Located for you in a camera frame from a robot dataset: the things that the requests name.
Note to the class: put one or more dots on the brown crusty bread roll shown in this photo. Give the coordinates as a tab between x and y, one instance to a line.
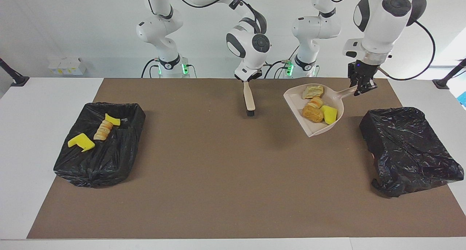
312	114

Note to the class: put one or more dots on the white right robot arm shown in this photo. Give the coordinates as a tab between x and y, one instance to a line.
251	42

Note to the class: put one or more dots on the beige hand brush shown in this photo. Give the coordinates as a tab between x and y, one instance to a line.
249	100

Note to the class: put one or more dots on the beige plastic dustpan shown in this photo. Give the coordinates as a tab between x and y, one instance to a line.
316	128

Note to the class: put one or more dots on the thick yellow sponge chunk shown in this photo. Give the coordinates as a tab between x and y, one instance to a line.
330	114

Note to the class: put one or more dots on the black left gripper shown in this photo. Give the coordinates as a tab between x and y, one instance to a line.
364	68

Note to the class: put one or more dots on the open black bag-lined bin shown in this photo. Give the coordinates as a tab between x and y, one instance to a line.
98	159

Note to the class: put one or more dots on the blue object at edge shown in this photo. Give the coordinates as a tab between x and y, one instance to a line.
463	99

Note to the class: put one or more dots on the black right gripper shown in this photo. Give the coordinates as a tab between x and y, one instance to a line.
257	74

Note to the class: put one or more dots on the curved yellow sponge piece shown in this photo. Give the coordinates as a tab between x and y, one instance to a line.
113	119

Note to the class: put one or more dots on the pale bread chunk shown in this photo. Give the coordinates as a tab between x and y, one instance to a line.
313	91

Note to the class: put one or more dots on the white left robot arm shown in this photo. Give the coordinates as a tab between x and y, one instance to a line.
382	28

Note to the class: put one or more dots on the notched yellow sponge block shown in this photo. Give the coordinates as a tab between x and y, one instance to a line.
82	141

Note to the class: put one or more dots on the black bag-covered bin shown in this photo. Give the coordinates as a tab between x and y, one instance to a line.
411	151

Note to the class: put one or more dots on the brown table mat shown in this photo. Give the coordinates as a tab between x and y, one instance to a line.
218	188

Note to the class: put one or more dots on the black camera stand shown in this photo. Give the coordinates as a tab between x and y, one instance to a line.
446	80
16	79

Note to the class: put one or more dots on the small white boxes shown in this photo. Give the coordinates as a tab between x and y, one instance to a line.
67	66

